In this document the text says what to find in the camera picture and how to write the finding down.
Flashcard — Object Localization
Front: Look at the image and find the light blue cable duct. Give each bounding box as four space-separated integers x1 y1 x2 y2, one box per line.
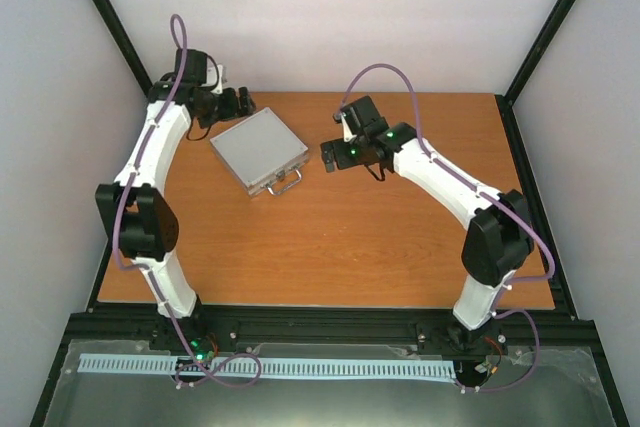
77 354 455 383

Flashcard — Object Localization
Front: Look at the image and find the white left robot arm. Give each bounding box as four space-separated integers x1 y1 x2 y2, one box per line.
95 49 256 350

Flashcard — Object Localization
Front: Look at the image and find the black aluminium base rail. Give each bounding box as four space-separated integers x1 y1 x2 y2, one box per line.
63 303 602 356

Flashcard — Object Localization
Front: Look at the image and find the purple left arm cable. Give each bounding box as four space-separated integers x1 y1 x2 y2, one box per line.
112 13 263 389

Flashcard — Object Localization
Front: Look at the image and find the aluminium poker case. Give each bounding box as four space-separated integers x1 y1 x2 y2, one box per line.
210 107 309 197

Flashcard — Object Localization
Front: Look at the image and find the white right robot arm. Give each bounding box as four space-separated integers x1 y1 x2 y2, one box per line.
321 96 534 352

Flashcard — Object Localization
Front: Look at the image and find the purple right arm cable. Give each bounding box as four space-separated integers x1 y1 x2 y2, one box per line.
339 63 557 393

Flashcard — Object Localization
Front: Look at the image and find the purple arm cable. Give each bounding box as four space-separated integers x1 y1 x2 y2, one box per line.
339 63 557 393
112 13 263 389

